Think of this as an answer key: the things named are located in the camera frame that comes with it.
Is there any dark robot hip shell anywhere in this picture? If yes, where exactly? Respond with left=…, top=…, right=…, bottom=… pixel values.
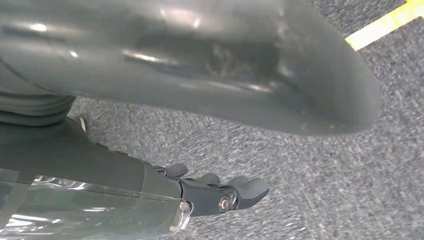
left=0, top=0, right=383, bottom=137

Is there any yellow floor tape square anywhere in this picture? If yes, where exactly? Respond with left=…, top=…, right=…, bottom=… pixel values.
left=344, top=0, right=424, bottom=53

